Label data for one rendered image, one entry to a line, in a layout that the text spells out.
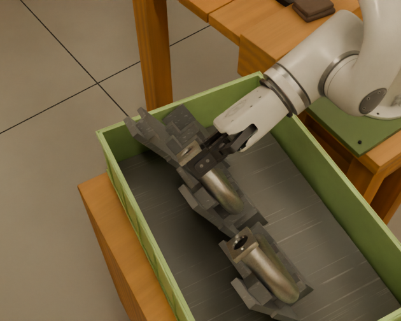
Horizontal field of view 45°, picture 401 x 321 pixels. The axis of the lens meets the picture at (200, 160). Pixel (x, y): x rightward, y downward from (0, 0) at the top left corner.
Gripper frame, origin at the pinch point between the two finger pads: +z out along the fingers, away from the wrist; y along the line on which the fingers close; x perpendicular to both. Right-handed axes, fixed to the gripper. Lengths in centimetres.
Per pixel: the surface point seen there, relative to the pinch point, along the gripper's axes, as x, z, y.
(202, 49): 5, -27, -194
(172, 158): 0.8, 4.9, -17.4
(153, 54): -13, -5, -119
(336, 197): 30.9, -15.5, -20.7
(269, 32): 1, -33, -62
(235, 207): 9.9, 0.7, -0.4
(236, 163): 15.7, -3.6, -35.5
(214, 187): 4.4, 1.0, 1.5
